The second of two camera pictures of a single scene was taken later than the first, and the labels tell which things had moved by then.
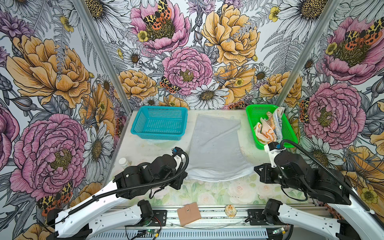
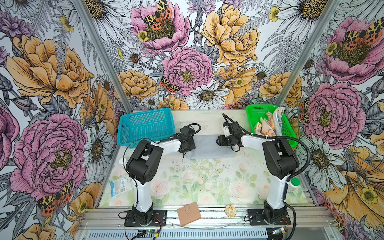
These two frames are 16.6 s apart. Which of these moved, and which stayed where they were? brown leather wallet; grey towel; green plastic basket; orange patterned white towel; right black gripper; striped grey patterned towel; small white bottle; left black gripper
Moved: grey towel; left black gripper; right black gripper
Stayed: striped grey patterned towel; orange patterned white towel; green plastic basket; brown leather wallet; small white bottle
